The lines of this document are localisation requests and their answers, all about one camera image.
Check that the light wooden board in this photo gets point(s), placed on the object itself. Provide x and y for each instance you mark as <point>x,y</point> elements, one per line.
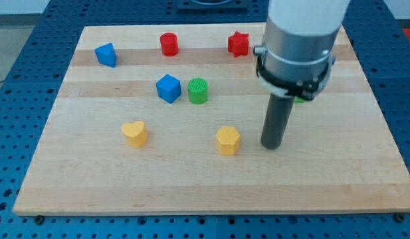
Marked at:
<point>337,155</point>

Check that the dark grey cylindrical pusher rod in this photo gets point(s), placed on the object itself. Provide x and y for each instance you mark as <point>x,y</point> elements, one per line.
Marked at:
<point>277,116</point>

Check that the red cylinder block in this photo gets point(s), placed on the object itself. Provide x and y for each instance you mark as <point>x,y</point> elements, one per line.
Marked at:
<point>169,44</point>

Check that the green block behind arm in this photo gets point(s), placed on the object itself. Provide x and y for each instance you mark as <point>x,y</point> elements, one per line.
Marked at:
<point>299,100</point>

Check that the green cylinder block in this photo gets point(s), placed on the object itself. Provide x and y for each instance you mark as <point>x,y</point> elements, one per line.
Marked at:
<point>197,90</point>

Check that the yellow hexagon block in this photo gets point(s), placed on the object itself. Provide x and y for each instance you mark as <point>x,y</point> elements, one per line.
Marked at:
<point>227,140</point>

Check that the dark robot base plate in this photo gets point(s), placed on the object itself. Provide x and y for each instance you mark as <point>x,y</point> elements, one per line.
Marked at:
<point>212,5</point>

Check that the blue cube block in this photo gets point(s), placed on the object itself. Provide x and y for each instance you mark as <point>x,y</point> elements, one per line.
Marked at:
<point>168,88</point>

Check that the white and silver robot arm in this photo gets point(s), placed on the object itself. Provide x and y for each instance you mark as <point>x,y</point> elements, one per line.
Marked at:
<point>295,56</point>

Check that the yellow heart block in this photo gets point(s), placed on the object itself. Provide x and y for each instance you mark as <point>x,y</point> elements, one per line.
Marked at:
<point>136,133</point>

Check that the red star block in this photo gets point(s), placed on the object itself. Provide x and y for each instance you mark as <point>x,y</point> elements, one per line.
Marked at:
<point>238,44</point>

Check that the blue triangle block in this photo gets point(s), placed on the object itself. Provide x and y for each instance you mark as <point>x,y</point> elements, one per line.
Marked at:
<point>106,55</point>

